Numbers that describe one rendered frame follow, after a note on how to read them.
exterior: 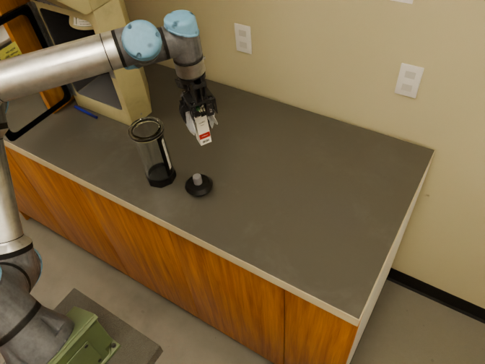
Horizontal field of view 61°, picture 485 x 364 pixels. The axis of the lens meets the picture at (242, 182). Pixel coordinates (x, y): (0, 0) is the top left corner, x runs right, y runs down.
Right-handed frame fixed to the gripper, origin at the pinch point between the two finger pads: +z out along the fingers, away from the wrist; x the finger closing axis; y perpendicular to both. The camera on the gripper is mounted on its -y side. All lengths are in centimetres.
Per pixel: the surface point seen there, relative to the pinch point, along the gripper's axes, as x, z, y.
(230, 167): 7.8, 24.5, -2.5
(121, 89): -15.2, 6.6, -41.6
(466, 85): 77, 1, 26
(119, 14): -7, -17, -47
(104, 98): -22, 17, -55
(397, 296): 71, 120, 36
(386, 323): 57, 119, 45
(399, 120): 68, 20, 12
